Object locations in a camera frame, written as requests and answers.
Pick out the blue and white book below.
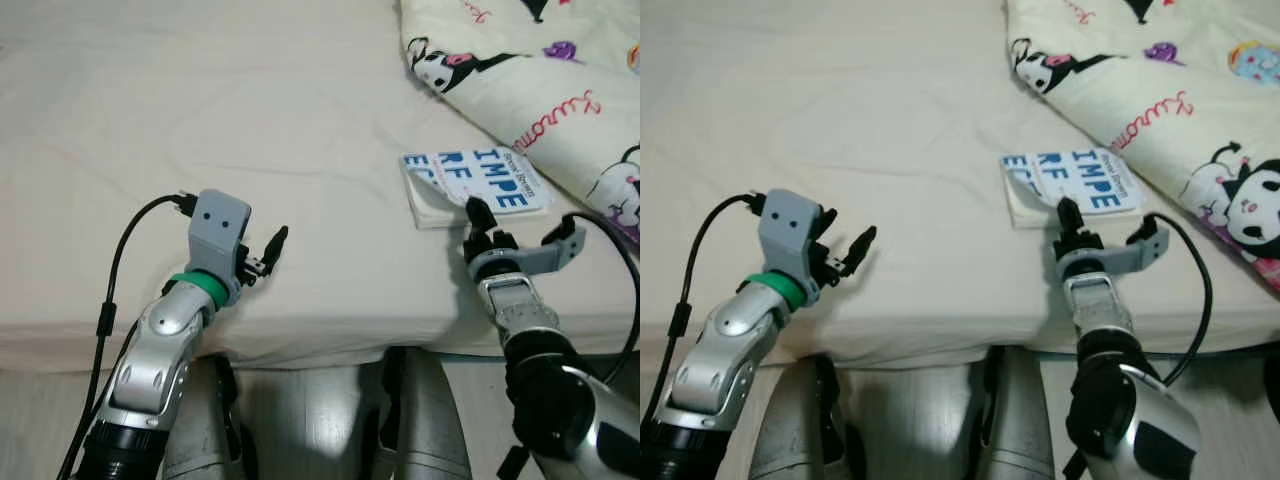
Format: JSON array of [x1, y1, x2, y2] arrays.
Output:
[[1000, 147, 1148, 231], [402, 147, 553, 231]]

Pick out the mattress with cream sheet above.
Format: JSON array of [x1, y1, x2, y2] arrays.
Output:
[[640, 0, 1280, 369], [0, 0, 641, 373]]

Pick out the cream cartoon print blanket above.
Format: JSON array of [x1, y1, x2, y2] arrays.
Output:
[[1005, 0, 1280, 296], [398, 0, 641, 246]]

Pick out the silver robot left leg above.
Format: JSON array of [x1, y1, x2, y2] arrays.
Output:
[[160, 352, 256, 480], [750, 355, 851, 480]]

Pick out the silver robot leg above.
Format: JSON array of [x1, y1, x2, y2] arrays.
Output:
[[160, 352, 256, 480], [380, 345, 476, 480], [975, 345, 1061, 480], [750, 355, 851, 480]]

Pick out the silver robot right leg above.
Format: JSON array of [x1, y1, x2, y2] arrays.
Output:
[[975, 345, 1061, 480], [380, 345, 476, 480]]

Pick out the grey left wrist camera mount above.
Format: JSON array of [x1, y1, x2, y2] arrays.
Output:
[[757, 188, 826, 276], [190, 190, 253, 301]]

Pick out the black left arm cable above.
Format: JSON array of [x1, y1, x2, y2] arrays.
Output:
[[645, 193, 766, 441], [60, 193, 199, 480]]

